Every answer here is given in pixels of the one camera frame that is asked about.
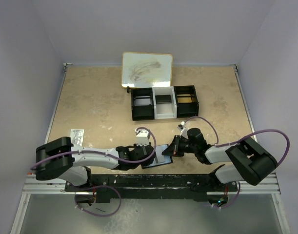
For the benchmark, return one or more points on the gold card in tray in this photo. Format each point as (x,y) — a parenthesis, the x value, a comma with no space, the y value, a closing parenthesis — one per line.
(185,98)

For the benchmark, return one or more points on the white board with wooden frame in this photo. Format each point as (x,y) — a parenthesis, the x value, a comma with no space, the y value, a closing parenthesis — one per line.
(146,70)

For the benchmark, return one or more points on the aluminium table frame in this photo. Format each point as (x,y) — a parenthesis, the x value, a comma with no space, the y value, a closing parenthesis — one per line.
(93,99)

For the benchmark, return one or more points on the black and white compartment tray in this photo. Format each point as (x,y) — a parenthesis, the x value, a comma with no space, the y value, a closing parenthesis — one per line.
(164,111)

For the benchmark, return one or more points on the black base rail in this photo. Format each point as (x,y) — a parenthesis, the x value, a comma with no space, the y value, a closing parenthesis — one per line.
(197,187)

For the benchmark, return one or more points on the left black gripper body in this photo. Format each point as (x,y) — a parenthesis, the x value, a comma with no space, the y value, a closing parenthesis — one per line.
(135,165)

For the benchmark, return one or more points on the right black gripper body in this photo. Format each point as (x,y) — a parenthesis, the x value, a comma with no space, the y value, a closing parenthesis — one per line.
(187,147)

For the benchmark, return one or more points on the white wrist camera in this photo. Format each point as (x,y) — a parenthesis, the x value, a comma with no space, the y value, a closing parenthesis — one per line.
(142,137)
(183,129)

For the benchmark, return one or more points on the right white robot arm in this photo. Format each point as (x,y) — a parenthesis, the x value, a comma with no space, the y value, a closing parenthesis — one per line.
(250,162)

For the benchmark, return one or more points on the clear plastic packet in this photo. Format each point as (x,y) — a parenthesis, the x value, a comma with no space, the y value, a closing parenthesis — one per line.
(77,136)

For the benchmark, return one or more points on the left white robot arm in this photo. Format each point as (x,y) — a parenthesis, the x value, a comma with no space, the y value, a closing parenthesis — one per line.
(63,159)

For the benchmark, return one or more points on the black leather card holder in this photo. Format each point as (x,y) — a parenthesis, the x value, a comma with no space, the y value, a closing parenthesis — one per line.
(153,164)

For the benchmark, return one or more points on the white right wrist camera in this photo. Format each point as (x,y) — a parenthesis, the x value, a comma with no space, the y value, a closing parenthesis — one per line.
(183,129)

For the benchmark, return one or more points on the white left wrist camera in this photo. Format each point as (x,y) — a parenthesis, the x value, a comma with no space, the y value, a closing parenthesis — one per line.
(142,137)

